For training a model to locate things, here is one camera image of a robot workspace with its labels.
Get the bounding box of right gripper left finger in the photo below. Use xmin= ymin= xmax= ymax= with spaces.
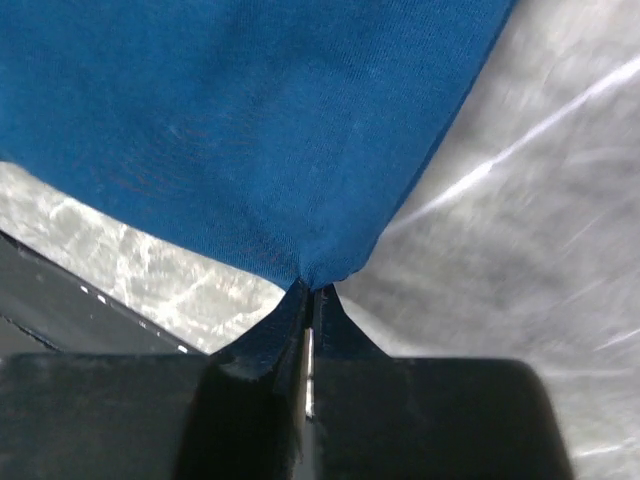
xmin=1 ymin=282 xmax=308 ymax=479

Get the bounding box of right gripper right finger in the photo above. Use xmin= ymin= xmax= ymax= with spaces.
xmin=312 ymin=287 xmax=573 ymax=479

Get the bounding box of blue mickey t shirt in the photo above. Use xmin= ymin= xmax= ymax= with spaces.
xmin=1 ymin=0 xmax=514 ymax=289

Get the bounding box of black base beam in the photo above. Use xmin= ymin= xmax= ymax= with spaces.
xmin=1 ymin=232 xmax=199 ymax=355

